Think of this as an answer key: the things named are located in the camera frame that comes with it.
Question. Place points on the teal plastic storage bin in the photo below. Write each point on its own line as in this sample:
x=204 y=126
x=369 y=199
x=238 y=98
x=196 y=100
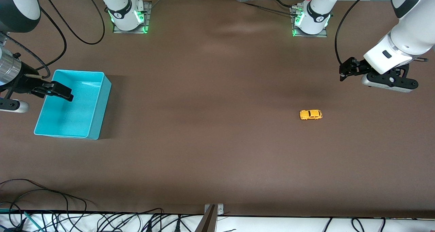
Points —
x=68 y=118

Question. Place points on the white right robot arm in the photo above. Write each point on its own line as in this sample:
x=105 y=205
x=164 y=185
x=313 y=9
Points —
x=20 y=4

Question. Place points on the green pen-shaped tool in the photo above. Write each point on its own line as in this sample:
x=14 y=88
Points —
x=32 y=220

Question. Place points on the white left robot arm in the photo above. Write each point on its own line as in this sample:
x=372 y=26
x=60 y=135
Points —
x=414 y=31

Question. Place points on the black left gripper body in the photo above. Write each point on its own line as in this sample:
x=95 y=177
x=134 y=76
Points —
x=355 y=67

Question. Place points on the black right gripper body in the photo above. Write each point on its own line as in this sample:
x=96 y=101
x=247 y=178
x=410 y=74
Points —
x=24 y=82

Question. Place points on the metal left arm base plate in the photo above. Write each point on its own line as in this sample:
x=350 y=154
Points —
x=323 y=33

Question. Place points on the yellow beetle toy car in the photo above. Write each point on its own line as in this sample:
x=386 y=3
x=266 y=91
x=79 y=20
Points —
x=310 y=114

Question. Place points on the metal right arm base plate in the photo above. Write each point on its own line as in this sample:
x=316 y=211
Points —
x=146 y=21

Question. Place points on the metal bracket with dark post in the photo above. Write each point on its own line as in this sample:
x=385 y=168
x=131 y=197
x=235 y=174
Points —
x=213 y=211

